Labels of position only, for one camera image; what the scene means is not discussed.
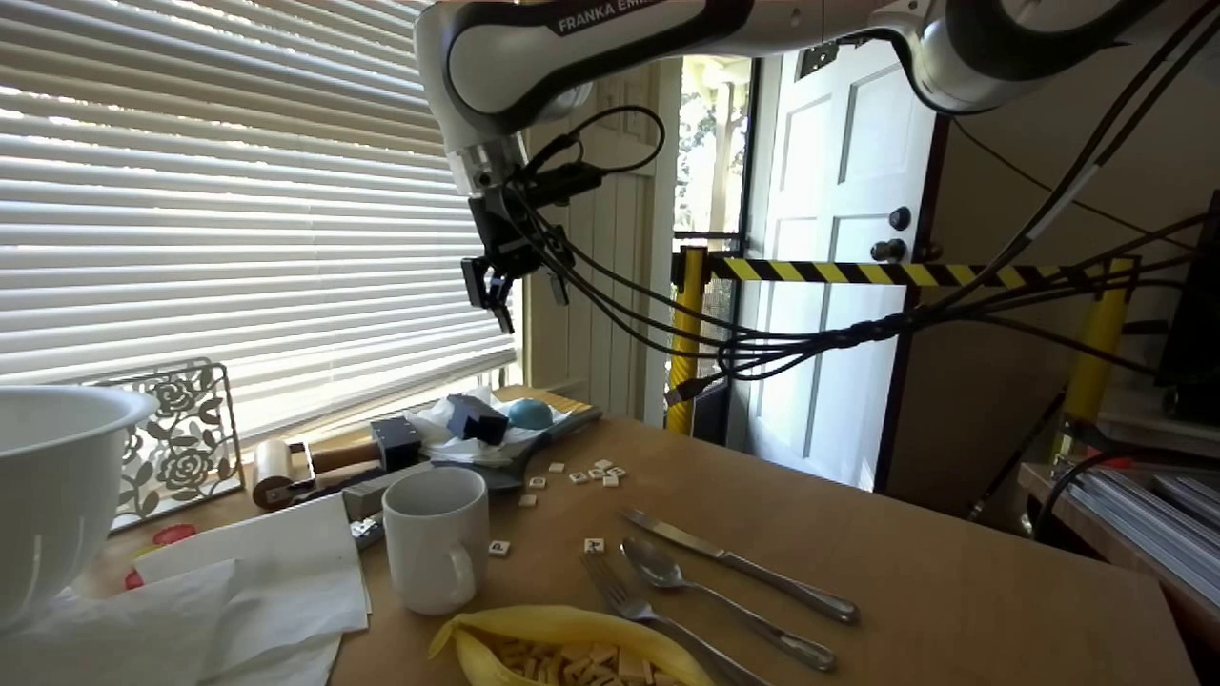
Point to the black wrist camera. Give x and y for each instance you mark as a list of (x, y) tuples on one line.
[(560, 185)]

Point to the red round disc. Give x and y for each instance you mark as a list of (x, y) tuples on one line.
[(173, 534)]

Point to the silver table knife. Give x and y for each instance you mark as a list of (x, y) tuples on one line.
[(750, 570)]

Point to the yellow barrier post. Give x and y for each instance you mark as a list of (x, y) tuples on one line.
[(1095, 344)]

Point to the small black box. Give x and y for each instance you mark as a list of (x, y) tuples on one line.
[(400, 445)]

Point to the large white window blinds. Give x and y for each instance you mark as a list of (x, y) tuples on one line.
[(229, 194)]

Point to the white panel door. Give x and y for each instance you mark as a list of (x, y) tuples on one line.
[(839, 252)]

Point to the patterned metal napkin holder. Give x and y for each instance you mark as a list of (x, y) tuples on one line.
[(177, 445)]

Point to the black round base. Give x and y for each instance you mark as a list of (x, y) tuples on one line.
[(689, 344)]

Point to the grey stacked books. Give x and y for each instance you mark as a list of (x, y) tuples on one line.
[(1158, 520)]

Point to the white paper napkins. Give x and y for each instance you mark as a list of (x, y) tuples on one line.
[(252, 572)]

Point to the white letter tile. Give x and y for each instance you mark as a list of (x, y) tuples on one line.
[(528, 503), (593, 543), (609, 482), (553, 467), (578, 477), (597, 467), (497, 547), (534, 482)]

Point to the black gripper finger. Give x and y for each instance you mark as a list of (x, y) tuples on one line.
[(476, 284), (506, 308)]

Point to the yellow black hazard bar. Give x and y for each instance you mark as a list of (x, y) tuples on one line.
[(890, 273)]

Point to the black monitor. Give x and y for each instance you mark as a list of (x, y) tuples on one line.
[(1195, 308)]

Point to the white colander bowl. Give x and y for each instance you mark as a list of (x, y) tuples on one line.
[(53, 499)]

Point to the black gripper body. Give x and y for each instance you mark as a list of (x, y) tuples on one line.
[(506, 233)]

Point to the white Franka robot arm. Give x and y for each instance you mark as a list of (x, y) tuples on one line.
[(611, 52)]

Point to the wooden roller tool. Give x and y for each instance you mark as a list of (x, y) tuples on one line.
[(339, 456)]

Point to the silver spoon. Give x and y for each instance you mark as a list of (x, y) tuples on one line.
[(736, 610)]

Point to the white mug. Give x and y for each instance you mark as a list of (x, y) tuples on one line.
[(431, 547)]

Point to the silver fork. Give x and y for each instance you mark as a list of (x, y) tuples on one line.
[(663, 622)]

